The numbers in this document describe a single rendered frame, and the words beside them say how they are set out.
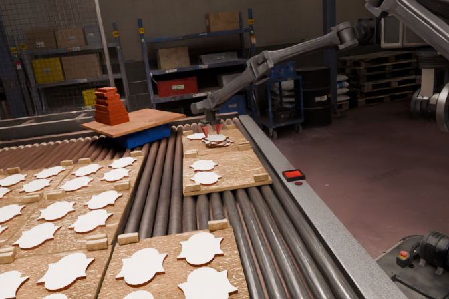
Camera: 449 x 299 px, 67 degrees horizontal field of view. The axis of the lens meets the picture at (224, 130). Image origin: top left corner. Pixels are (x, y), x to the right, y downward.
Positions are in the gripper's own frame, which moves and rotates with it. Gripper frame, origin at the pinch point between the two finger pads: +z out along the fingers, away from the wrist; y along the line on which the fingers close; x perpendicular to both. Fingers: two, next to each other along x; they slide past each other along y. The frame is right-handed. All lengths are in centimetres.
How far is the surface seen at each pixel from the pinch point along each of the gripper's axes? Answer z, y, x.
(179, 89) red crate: 26, 120, 366
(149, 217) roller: 6, -53, -55
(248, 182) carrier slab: 3, -14, -58
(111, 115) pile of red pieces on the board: -12, -43, 50
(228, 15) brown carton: -83, 212, 344
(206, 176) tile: 2.8, -24.8, -42.6
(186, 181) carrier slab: 4, -32, -39
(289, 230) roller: 5, -21, -92
